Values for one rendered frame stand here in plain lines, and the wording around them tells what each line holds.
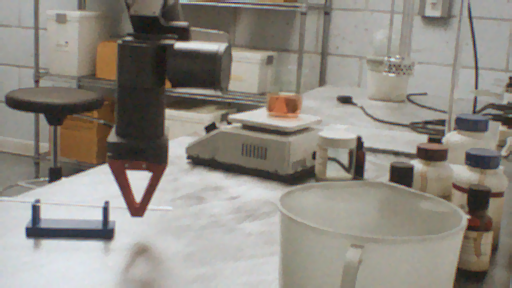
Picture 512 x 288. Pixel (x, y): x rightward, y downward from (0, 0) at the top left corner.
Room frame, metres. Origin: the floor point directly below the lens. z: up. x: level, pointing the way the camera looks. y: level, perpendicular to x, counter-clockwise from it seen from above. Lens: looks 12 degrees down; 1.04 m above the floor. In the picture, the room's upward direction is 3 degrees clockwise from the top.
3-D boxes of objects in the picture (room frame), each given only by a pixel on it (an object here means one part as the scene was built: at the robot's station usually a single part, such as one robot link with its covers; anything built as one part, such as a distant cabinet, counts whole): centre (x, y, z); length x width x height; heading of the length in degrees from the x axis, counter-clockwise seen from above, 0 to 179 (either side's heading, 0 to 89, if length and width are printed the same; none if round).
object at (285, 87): (1.18, -0.04, 0.88); 0.07 x 0.06 x 0.08; 75
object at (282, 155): (1.19, -0.01, 0.79); 0.22 x 0.13 x 0.08; 59
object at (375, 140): (1.45, -0.27, 0.76); 0.30 x 0.20 x 0.01; 69
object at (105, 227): (0.81, 0.21, 0.77); 0.10 x 0.03 x 0.04; 96
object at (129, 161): (0.83, 0.14, 0.82); 0.07 x 0.07 x 0.09; 6
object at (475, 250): (0.76, -0.24, 0.80); 0.04 x 0.04 x 0.10
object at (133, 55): (0.82, 0.13, 0.95); 0.07 x 0.06 x 0.07; 81
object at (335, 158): (1.10, -0.12, 0.79); 0.06 x 0.06 x 0.08
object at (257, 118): (1.18, -0.03, 0.83); 0.12 x 0.12 x 0.01; 59
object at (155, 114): (0.82, 0.13, 0.89); 0.10 x 0.07 x 0.07; 6
